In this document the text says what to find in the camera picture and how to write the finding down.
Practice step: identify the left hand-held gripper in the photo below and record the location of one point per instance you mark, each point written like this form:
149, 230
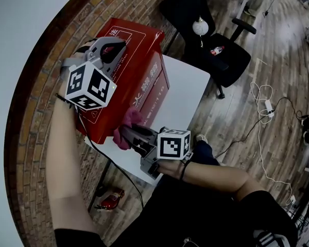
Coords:
98, 86

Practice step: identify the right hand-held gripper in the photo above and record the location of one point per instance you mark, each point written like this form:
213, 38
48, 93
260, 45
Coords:
170, 145

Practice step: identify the pink cloth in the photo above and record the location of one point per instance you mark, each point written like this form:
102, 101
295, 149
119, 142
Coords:
132, 116

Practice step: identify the red fire extinguisher box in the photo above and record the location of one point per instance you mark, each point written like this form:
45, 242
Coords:
136, 60

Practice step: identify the person's left forearm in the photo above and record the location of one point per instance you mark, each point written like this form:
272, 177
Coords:
64, 168

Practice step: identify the person's right forearm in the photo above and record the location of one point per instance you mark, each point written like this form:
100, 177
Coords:
221, 176

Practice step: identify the red fire extinguisher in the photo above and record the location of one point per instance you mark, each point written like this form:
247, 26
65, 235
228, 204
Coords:
110, 199

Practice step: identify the person's right hand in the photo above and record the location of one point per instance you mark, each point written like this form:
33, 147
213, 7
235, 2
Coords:
171, 168

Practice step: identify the person's beige shoe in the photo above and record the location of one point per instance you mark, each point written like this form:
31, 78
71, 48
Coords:
201, 138

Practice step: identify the person's dark trouser leg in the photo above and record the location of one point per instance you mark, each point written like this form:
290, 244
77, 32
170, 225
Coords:
204, 153

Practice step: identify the black left wrist band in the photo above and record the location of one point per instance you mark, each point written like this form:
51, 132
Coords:
65, 100

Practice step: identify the small black floor object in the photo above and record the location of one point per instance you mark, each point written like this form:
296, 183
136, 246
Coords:
100, 191

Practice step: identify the gold ornament stand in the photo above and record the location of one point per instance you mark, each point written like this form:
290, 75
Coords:
201, 41

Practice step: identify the person's dark shirt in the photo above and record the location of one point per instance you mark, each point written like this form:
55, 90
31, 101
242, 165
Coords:
190, 215

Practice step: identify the white round ornament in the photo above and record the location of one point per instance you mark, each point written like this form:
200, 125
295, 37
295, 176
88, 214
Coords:
200, 27

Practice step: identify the plastic bottle with red label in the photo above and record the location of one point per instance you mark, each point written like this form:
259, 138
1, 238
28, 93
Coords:
217, 51

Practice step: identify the silver shirt pendant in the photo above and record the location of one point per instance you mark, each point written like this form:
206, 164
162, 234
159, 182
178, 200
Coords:
187, 240

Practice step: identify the black office chair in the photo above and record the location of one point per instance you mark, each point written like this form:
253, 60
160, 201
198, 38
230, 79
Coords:
229, 63

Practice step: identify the person's grey white shoe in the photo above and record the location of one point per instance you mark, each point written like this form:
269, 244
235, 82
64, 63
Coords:
270, 239

